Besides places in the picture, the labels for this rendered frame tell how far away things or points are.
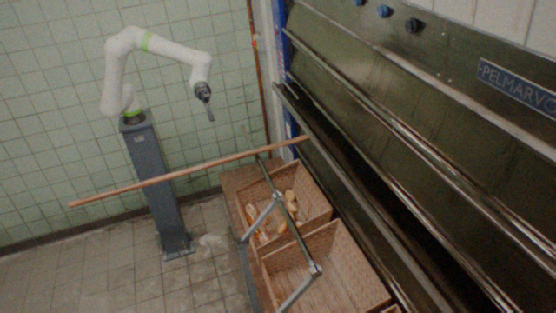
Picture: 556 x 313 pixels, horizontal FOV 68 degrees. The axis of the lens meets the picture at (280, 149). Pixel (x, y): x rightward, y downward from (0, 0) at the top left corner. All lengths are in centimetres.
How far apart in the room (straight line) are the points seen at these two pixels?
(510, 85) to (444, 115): 26
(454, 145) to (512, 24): 37
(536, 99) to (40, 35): 291
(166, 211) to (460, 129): 240
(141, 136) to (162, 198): 54
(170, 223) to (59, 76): 132
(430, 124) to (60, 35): 257
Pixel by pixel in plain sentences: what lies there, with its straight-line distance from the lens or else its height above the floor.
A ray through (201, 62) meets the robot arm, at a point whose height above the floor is 162.
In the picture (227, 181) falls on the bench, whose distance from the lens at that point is 310.
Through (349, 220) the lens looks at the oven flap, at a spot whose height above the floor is 95.
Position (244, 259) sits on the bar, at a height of 83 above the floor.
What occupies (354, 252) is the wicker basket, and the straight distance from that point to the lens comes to 220.
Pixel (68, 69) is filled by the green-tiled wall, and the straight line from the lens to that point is 330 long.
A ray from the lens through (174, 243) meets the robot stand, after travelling 340.
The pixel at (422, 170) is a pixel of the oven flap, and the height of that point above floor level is 158.
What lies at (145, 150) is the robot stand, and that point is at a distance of 288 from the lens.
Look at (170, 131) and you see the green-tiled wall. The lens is 351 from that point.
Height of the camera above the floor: 245
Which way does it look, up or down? 34 degrees down
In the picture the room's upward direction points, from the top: 7 degrees counter-clockwise
